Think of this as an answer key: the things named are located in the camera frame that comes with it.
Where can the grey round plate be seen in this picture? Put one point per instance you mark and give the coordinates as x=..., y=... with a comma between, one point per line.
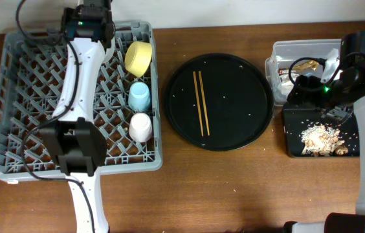
x=110, y=51

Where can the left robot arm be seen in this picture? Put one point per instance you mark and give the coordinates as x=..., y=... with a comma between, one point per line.
x=73, y=141

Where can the wooden chopstick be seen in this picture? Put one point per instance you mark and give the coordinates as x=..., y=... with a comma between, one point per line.
x=198, y=103
x=204, y=103

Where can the white tissue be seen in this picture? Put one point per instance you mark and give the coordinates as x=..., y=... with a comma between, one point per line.
x=283, y=88

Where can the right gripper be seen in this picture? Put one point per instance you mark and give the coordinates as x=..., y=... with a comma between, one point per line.
x=304, y=90

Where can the clear plastic bin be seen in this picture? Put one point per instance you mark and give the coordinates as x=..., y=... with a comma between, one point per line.
x=286, y=52

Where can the yellow bowl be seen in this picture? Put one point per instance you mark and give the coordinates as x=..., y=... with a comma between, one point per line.
x=138, y=58

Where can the pink plastic cup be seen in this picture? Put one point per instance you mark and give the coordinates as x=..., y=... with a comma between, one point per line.
x=140, y=128

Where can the food scraps pile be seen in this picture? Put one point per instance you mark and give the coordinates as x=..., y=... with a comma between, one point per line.
x=319, y=140

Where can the grey dishwasher rack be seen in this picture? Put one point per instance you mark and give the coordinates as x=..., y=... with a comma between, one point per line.
x=31, y=79

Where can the gold snack wrapper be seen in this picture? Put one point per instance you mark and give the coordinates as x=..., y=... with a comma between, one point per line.
x=308, y=65

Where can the blue plastic cup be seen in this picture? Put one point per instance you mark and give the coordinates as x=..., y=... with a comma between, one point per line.
x=139, y=97

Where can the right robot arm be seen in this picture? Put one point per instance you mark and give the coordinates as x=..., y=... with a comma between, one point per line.
x=343, y=86

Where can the black rectangular tray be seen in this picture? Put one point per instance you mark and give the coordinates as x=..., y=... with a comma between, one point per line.
x=297, y=120

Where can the round black tray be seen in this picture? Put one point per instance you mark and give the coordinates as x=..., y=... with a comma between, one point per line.
x=239, y=102

